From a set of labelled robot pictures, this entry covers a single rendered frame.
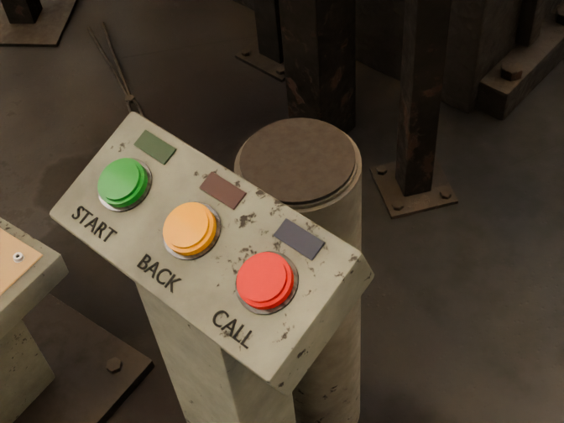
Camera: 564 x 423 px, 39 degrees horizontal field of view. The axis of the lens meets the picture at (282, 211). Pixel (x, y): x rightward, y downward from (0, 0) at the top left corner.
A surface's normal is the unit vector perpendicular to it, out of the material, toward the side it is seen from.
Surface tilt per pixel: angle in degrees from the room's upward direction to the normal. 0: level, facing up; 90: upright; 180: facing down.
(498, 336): 0
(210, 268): 20
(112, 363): 0
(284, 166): 0
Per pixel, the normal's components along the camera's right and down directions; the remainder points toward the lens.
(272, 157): -0.07, -0.64
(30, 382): 0.81, 0.40
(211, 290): -0.29, -0.39
